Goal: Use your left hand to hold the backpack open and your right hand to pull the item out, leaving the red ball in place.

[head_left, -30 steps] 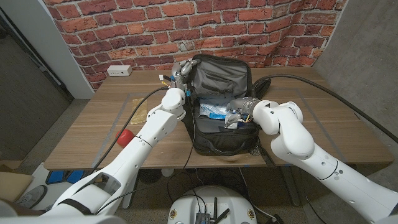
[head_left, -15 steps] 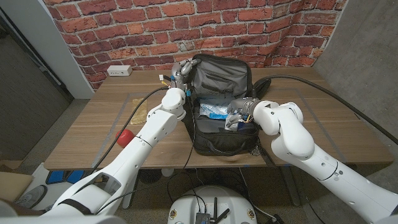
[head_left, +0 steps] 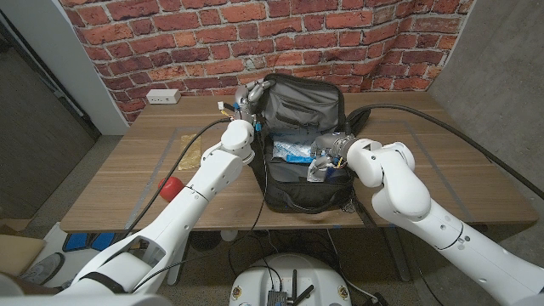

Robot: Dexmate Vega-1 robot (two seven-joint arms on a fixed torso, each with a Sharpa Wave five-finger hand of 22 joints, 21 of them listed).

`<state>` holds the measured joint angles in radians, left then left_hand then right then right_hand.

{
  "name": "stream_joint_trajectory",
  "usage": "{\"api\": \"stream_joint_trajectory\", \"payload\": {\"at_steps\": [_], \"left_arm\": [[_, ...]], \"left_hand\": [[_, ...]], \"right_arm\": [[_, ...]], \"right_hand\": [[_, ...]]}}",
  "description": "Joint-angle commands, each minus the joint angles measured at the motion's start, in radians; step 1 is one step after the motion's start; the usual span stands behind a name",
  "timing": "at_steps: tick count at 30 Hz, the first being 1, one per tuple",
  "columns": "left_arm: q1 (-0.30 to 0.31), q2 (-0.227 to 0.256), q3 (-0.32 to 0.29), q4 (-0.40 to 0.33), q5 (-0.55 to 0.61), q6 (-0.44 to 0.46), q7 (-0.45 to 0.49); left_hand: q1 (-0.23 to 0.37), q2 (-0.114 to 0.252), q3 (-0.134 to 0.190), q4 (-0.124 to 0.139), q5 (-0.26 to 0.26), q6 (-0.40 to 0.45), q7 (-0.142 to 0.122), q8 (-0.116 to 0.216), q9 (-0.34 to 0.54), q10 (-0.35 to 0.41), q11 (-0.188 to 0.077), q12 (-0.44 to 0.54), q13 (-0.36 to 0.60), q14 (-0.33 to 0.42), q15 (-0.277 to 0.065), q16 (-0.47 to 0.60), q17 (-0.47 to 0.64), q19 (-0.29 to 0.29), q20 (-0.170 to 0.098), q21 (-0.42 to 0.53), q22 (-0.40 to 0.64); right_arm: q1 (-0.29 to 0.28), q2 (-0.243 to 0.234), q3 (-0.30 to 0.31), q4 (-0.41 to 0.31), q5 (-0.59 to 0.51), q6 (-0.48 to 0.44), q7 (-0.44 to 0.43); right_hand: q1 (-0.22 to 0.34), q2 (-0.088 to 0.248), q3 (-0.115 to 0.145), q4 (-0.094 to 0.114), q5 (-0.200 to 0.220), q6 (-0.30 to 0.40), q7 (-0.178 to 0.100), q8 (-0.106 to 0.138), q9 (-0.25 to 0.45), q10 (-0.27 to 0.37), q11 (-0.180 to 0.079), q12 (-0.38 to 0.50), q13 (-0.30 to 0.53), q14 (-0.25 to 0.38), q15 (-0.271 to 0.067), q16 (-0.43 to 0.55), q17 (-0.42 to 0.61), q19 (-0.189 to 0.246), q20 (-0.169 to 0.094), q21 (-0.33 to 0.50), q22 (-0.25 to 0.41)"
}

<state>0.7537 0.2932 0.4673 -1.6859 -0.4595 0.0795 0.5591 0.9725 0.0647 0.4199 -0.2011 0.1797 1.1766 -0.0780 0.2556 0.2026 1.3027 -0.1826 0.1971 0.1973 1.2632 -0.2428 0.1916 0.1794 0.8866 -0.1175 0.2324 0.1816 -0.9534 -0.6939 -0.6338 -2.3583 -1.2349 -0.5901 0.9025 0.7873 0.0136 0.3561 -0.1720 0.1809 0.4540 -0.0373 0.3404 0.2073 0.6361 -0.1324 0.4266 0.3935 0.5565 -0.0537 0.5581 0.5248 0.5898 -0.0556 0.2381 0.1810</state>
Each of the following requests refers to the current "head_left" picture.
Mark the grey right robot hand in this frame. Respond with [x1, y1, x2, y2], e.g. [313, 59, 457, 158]
[309, 131, 356, 175]

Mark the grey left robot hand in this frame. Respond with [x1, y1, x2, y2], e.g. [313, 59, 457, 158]
[234, 78, 274, 122]

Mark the small white packet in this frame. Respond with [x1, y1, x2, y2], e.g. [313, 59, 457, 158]
[306, 163, 331, 183]

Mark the black backpack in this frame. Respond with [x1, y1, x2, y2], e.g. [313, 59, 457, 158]
[248, 72, 371, 214]

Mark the red ball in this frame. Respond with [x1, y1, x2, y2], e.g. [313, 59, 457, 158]
[157, 176, 184, 202]

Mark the blue white baby wipes pack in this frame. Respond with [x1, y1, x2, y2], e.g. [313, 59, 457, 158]
[271, 138, 318, 165]

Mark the red brick print backdrop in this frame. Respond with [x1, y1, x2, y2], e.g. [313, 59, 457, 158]
[59, 0, 476, 124]

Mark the yellowish foil patch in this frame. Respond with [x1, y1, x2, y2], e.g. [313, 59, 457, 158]
[178, 133, 203, 171]

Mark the white power strip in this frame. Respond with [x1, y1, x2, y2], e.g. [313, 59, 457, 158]
[145, 88, 182, 105]

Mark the grey tape outline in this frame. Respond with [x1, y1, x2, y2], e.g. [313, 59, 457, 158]
[125, 120, 475, 230]

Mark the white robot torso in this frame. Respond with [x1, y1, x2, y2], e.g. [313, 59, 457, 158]
[228, 252, 353, 306]

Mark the dark table leg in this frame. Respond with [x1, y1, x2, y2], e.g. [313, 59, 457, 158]
[383, 226, 412, 283]

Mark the small grey computer box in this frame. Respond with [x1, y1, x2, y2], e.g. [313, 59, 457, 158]
[266, 290, 289, 306]

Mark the white table leg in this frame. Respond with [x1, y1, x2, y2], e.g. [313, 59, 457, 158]
[167, 237, 191, 286]

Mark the blue object under table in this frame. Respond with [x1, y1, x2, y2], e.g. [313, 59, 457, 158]
[62, 231, 116, 252]

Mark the grey sneaker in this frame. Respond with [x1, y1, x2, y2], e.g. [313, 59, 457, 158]
[19, 252, 65, 286]

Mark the tan cardboard box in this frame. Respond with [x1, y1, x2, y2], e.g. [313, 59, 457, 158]
[0, 233, 47, 277]

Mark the person's brown trouser leg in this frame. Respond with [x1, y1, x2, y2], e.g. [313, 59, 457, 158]
[0, 274, 59, 297]

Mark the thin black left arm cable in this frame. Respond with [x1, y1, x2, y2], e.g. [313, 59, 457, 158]
[131, 127, 269, 292]

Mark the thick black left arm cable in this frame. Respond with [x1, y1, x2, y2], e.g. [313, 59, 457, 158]
[125, 117, 233, 233]

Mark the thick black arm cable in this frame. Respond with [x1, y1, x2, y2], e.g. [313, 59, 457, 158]
[344, 103, 544, 199]
[125, 117, 233, 233]

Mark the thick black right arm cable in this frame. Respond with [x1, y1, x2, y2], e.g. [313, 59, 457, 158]
[344, 103, 544, 199]

